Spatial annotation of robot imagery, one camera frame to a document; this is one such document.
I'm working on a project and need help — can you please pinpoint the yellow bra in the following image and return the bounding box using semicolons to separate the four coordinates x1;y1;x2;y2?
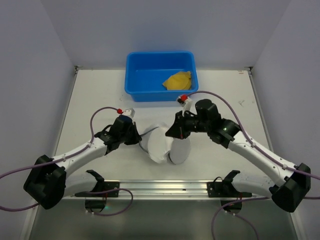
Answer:
162;71;192;91

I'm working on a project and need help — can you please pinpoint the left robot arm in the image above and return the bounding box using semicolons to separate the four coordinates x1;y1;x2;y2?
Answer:
23;115;142;210

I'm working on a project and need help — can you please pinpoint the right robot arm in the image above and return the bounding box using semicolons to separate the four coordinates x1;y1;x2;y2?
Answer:
165;95;311;213

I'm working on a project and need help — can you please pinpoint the blue plastic tub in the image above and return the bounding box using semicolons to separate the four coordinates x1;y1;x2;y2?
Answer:
124;51;199;102

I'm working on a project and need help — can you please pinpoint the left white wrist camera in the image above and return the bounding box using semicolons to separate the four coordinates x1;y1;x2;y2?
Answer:
116;108;135;119

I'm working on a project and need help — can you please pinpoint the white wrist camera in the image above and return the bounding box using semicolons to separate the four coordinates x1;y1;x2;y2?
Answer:
176;94;193;116
116;108;135;119

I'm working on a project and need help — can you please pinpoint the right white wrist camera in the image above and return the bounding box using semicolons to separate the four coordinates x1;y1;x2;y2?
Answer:
176;94;193;116

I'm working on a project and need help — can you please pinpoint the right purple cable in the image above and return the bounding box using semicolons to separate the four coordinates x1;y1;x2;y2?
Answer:
186;91;320;240

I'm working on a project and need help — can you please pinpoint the purple cable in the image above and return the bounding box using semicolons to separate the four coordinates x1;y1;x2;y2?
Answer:
186;91;320;240
0;106;133;217

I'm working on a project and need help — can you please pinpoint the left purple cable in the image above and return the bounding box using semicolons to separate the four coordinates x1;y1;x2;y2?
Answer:
0;106;133;217

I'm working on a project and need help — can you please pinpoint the aluminium mounting rail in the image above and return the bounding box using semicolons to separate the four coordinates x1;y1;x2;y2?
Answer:
74;178;273;201

